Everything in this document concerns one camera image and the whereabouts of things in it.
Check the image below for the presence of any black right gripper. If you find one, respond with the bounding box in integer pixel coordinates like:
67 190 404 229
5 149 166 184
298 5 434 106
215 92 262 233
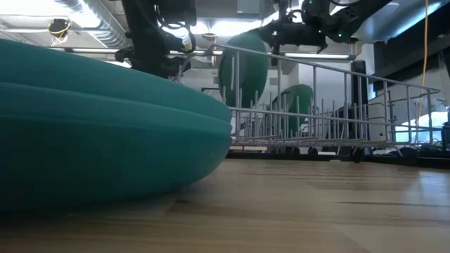
245 20 330 55

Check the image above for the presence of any green plastic plate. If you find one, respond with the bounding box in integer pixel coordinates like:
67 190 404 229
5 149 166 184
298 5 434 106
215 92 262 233
217 31 271 109
0 112 233 214
0 81 233 140
0 37 233 124
270 83 315 138

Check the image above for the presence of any ceiling strip light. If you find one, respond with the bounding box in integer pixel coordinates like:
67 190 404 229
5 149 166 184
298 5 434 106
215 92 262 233
284 52 356 60

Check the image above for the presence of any black ceiling device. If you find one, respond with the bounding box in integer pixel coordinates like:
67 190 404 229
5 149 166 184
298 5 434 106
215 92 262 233
47 18 73 46

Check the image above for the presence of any silver ventilation duct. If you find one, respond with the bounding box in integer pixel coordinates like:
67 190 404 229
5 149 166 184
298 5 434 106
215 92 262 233
52 0 134 46

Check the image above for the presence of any black upright post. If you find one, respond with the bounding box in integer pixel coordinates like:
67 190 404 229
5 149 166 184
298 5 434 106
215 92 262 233
351 59 371 119

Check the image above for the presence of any grey wire dish rack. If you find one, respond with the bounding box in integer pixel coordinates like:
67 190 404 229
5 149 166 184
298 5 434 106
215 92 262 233
175 44 444 157

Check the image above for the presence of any yellow cable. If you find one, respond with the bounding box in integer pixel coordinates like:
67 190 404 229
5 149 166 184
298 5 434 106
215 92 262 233
416 0 430 141

